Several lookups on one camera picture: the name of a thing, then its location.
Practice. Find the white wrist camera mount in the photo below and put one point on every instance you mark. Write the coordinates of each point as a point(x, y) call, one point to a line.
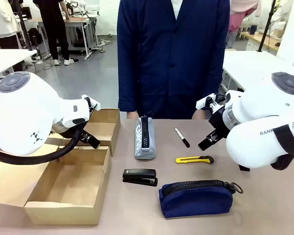
point(93, 104)
point(205, 101)

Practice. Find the person in white jacket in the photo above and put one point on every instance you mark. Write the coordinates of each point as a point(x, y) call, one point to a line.
point(5, 22)

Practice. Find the grey Campus pencil case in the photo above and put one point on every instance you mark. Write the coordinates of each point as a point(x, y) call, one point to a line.
point(144, 139)

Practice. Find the person in pink top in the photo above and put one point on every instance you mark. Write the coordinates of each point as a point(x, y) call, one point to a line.
point(237, 19)

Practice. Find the wooden background table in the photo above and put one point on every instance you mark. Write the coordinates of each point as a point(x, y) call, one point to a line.
point(262, 39)

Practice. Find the black marker pen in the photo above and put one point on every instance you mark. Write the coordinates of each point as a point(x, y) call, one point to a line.
point(181, 137)

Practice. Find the deep brown cardboard box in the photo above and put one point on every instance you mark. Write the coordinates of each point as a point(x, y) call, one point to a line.
point(68, 186)

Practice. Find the black slanted stand pole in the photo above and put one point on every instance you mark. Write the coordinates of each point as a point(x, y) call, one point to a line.
point(265, 27)

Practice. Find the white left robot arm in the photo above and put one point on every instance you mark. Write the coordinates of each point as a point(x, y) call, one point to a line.
point(22, 115)

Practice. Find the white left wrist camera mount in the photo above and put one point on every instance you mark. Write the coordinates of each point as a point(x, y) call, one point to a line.
point(93, 104)

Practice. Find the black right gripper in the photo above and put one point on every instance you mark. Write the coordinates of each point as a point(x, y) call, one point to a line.
point(218, 120)

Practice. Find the black tripod pole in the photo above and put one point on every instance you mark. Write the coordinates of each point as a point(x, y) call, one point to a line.
point(23, 27)

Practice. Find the white rounded table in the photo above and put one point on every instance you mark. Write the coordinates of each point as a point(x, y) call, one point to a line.
point(250, 66)

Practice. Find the shallow brown cardboard box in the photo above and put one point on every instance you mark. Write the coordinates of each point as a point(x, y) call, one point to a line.
point(105, 127)

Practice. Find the navy blue pencil case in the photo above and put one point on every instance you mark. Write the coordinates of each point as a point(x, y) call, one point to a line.
point(198, 200)

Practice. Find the person's left hand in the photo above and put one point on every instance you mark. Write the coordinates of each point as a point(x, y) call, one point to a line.
point(198, 115)

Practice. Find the dark blue cup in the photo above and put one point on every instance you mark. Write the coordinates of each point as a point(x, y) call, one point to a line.
point(253, 30)

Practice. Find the yellow utility knife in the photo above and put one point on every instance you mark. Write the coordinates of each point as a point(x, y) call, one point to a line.
point(193, 159)

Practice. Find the person in navy coat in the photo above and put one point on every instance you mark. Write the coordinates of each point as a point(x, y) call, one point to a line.
point(171, 61)

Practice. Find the person's right hand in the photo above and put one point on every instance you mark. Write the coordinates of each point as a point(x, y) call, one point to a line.
point(132, 115)

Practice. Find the black stapler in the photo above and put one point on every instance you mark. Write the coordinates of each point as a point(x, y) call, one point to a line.
point(139, 176)

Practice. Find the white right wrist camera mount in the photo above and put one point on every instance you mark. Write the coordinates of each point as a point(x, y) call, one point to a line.
point(205, 101)

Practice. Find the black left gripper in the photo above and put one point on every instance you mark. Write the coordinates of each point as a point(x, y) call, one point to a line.
point(62, 129)

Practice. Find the grey framed workbench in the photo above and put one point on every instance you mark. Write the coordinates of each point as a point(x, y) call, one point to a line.
point(80, 31)

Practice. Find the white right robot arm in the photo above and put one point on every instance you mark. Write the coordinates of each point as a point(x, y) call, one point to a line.
point(259, 117)

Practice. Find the white table with leg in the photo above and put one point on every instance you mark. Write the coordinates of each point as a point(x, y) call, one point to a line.
point(9, 61)

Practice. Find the black backpack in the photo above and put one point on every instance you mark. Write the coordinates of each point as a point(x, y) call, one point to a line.
point(35, 36)

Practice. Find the person in black clothes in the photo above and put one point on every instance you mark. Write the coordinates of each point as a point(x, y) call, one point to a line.
point(54, 29)

